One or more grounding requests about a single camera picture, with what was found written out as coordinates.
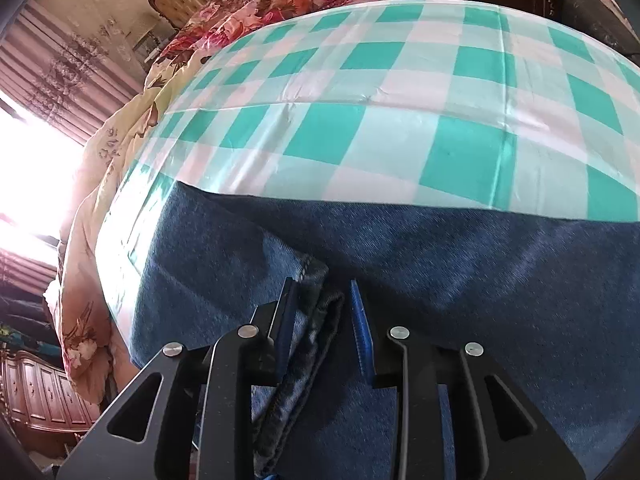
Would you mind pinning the green white checkered tablecloth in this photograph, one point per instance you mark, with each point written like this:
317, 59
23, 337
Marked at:
375, 125

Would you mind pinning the pink floral curtain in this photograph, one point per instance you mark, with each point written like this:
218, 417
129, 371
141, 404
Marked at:
50, 75

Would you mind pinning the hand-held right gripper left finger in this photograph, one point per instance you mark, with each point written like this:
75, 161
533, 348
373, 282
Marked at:
287, 312

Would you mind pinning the blue denim pants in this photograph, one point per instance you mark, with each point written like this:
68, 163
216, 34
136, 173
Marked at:
450, 270

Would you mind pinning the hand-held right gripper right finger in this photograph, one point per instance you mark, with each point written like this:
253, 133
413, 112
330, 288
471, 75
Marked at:
362, 332

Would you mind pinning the black leather armchair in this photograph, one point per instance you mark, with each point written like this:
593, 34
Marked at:
595, 15

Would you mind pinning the wooden dresser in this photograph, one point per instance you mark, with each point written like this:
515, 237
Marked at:
35, 395

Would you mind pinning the cream floral quilt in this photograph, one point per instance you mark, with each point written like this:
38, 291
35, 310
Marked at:
85, 270

